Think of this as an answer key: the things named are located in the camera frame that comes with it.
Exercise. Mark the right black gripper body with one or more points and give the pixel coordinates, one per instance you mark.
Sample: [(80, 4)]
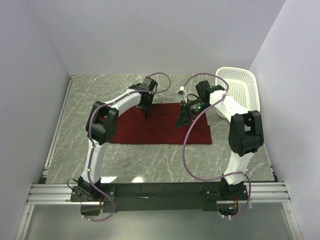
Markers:
[(196, 107)]

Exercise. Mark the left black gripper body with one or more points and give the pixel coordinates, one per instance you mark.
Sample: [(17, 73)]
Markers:
[(147, 105)]

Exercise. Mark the dark red t shirt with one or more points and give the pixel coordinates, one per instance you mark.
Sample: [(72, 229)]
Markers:
[(157, 126)]

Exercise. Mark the white plastic perforated basket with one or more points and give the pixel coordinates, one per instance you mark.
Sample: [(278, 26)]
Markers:
[(242, 86)]

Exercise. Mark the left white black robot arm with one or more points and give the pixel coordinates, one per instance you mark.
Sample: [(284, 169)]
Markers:
[(102, 127)]

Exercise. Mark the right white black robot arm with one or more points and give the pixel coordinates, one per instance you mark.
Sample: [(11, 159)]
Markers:
[(245, 134)]

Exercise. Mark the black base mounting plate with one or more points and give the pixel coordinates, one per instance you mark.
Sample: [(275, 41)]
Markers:
[(119, 197)]

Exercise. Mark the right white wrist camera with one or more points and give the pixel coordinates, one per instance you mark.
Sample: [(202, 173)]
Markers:
[(182, 92)]

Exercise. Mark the aluminium extrusion rail frame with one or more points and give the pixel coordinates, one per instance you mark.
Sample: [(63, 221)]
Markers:
[(49, 215)]

